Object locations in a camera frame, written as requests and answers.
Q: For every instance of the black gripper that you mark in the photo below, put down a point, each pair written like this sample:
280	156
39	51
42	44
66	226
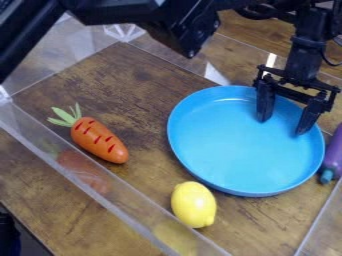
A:
296	82

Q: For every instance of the blue round tray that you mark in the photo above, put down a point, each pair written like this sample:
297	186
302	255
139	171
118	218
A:
238	155

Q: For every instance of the purple toy eggplant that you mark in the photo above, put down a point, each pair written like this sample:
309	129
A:
332	167

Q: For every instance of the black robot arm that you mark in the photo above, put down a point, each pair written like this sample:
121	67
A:
182	24

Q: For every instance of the yellow toy lemon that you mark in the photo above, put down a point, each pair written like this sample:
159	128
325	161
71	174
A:
194	204

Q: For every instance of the orange toy carrot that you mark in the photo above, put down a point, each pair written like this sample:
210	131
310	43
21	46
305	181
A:
91	135

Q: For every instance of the clear acrylic enclosure wall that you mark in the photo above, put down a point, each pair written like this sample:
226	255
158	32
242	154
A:
90	208

